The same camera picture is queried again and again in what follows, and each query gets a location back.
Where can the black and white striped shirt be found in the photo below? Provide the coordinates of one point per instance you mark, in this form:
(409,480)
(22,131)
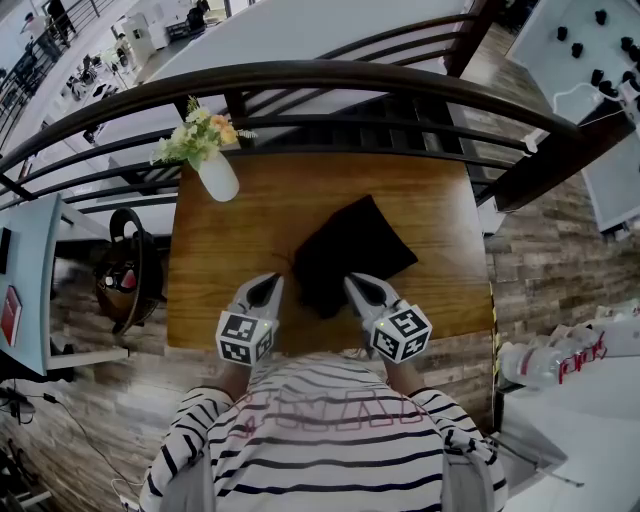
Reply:
(325,450)

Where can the person's left forearm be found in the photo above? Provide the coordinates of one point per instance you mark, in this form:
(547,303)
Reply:
(232,382)

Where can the white vase with flowers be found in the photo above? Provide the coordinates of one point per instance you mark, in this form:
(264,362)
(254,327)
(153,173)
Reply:
(192,137)

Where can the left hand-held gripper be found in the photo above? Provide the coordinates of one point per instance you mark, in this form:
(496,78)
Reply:
(240,340)

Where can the white cardboard box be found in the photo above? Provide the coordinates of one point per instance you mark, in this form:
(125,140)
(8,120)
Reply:
(622,335)

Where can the black flat device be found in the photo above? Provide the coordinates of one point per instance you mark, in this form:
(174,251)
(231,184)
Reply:
(4,250)

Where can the white table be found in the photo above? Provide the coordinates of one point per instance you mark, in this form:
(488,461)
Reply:
(545,65)

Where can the wooden table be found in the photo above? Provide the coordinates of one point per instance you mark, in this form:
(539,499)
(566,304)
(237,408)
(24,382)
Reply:
(300,74)

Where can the group of black knobs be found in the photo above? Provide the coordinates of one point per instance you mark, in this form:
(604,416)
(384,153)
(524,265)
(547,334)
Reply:
(607,87)

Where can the person's right forearm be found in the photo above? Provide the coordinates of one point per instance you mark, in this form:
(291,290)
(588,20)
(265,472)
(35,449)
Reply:
(405,377)

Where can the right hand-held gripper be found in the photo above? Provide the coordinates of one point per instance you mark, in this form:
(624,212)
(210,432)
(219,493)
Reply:
(400,335)

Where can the white counter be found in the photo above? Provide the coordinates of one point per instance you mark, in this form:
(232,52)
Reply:
(600,425)

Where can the red book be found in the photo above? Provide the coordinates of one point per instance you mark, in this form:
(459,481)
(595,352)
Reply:
(11,317)

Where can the light blue desk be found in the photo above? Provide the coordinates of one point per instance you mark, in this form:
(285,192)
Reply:
(32,270)

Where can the shrink-wrapped water bottle pack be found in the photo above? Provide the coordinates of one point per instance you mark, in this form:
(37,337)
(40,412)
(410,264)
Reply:
(540,360)

